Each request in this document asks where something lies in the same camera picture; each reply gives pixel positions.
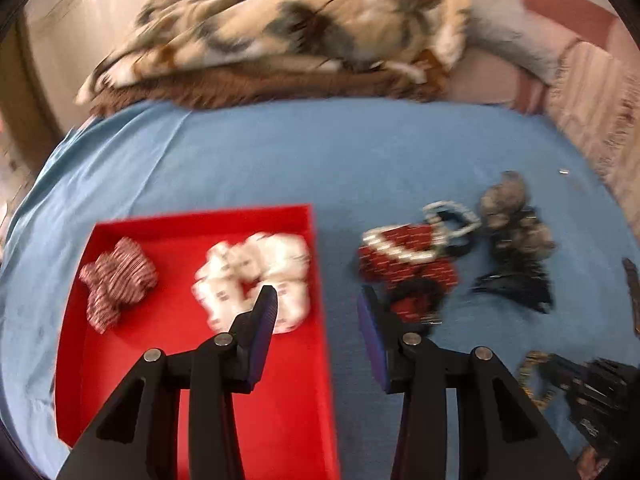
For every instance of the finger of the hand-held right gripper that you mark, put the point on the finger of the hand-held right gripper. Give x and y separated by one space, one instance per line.
632 295

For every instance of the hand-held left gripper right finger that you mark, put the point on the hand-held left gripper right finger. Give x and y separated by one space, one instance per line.
372 342

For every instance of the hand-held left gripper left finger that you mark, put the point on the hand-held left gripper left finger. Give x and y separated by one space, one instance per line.
262 332

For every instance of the white printed scrunchie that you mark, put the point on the white printed scrunchie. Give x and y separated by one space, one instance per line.
250 272

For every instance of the red tray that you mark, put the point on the red tray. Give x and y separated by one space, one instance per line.
200 370

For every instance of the red polka dot scrunchie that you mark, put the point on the red polka dot scrunchie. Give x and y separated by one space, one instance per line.
400 255

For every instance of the grey organza scrunchie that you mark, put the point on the grey organza scrunchie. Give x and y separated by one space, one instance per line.
510 215

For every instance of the red white plaid scrunchie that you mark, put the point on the red white plaid scrunchie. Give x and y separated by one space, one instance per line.
117 282

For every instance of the blue bed sheet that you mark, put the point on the blue bed sheet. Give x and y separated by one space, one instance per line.
240 160

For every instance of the striped fringed cloth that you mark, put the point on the striped fringed cloth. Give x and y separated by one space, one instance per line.
595 95

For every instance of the brown fleece blanket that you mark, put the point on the brown fleece blanket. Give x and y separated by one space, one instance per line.
260 91

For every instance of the pale grey pillow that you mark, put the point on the pale grey pillow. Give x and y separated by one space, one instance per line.
515 45

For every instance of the pink cushion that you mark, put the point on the pink cushion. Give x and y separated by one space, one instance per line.
570 10

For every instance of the leaf print blanket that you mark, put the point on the leaf print blanket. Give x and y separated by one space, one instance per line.
300 20

